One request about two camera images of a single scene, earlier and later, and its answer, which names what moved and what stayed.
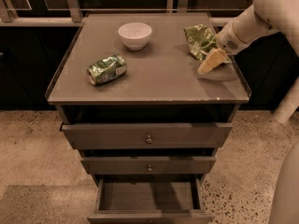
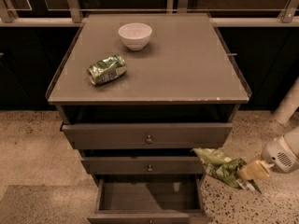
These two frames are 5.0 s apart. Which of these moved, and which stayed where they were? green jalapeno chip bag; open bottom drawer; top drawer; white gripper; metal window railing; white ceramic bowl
Moved: white gripper; green jalapeno chip bag
Stayed: metal window railing; open bottom drawer; white ceramic bowl; top drawer
